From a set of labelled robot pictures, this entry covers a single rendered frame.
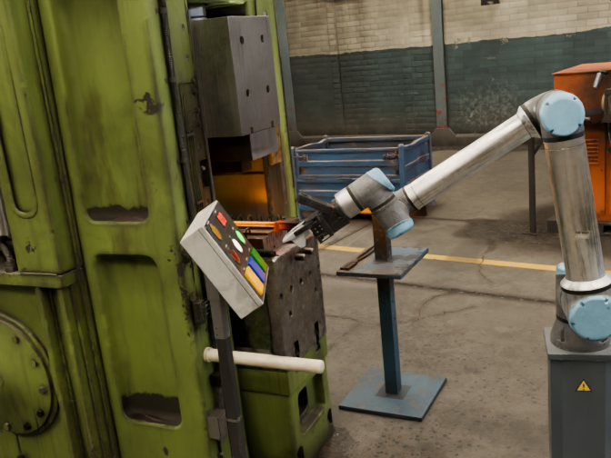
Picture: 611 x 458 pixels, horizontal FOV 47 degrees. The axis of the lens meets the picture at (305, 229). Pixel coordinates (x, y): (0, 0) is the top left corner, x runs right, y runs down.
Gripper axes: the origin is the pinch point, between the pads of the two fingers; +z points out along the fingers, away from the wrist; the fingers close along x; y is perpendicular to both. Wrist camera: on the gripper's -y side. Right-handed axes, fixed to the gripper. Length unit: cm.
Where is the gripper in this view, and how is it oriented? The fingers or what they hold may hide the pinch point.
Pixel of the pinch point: (285, 237)
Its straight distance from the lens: 221.0
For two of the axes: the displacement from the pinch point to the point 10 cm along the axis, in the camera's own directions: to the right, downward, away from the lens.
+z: -8.2, 5.6, 1.5
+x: 0.0, -2.5, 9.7
